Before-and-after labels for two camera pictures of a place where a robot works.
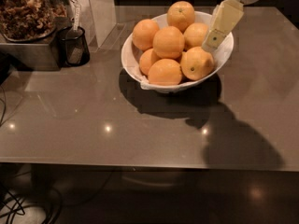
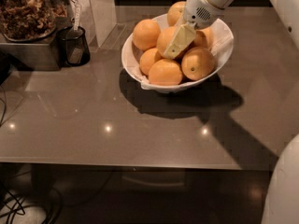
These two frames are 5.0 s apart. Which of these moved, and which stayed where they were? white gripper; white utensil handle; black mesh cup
Moved: white gripper
Stayed: white utensil handle; black mesh cup
